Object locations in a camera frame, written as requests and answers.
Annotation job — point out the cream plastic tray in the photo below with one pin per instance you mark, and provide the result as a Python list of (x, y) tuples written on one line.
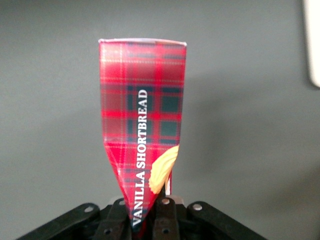
[(313, 42)]

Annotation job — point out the red tartan shortbread cookie box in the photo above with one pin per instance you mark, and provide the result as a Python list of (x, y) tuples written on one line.
[(142, 112)]

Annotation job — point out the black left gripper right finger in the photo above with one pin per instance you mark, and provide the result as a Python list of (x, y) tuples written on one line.
[(165, 220)]

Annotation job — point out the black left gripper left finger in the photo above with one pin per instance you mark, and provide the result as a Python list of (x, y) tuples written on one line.
[(110, 222)]

